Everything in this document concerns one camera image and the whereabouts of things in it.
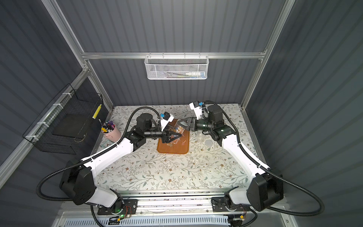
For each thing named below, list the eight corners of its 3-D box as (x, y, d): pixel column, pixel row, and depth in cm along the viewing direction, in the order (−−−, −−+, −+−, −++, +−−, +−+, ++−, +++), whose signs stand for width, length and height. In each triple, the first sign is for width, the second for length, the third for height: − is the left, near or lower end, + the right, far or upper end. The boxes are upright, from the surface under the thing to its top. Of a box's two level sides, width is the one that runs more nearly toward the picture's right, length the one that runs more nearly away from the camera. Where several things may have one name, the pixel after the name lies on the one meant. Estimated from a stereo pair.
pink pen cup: (109, 142, 101) (99, 131, 90) (113, 132, 107) (104, 120, 96) (119, 142, 101) (111, 131, 90) (123, 132, 107) (115, 120, 96)
